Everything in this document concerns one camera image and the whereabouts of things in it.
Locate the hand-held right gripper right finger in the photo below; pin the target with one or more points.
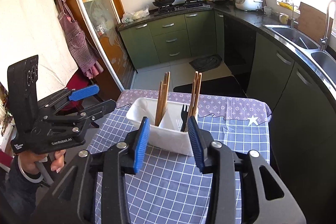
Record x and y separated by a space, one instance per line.
196 145

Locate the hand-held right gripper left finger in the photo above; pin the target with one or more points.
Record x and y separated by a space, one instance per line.
141 145

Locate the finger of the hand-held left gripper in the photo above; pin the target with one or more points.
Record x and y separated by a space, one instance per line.
84 91
102 106

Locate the white plastic utensil holder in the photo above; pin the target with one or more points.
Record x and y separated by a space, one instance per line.
168 140

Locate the wooden chopstick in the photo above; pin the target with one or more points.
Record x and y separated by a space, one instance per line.
198 92
158 108
162 98
167 90
193 98

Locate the person's left forearm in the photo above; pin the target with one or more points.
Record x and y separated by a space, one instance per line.
21 192

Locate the person's left hand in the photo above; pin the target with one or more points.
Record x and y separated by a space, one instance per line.
57 161

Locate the red cloth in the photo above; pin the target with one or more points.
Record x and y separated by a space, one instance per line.
76 82

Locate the black plastic fork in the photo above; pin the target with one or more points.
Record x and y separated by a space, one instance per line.
184 113

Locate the blue checked tablecloth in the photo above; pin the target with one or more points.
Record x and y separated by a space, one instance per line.
168 187

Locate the purple printed cloth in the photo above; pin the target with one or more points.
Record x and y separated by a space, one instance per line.
231 108

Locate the checked apron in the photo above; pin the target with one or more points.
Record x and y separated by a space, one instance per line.
76 40

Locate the black floor mat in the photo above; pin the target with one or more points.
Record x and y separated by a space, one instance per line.
210 87

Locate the white curtain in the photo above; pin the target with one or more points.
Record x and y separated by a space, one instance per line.
31 29

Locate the sliding glass door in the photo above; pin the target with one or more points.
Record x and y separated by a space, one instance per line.
94 16

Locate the silver bangle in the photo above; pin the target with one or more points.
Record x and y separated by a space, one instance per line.
29 178

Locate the grey floor mat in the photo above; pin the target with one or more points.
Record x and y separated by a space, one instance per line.
206 62

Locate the clear plastic bag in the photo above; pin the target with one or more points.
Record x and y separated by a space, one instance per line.
135 15

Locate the green drawer stack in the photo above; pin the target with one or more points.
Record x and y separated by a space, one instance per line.
170 32

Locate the narrow green cabinet door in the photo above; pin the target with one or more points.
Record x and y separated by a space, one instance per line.
219 35

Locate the black wok with lid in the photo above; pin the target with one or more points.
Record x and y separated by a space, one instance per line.
164 0

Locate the black gas stove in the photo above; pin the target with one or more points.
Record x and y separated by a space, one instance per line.
183 7

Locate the steel double sink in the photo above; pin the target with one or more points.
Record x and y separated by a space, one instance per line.
286 35

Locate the white rice cooker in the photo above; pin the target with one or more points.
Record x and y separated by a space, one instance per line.
248 2

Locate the white cup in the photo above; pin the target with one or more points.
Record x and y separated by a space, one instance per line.
267 10

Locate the yellow mug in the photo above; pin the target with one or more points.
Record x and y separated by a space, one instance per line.
283 18

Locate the small thin faucet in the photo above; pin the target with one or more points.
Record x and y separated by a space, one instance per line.
292 16

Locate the yellow plastic tray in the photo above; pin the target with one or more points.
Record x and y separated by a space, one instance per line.
287 5

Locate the wooden cutting board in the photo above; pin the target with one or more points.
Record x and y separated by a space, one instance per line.
312 19

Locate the tall steel faucet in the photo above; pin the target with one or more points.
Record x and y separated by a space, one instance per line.
326 27

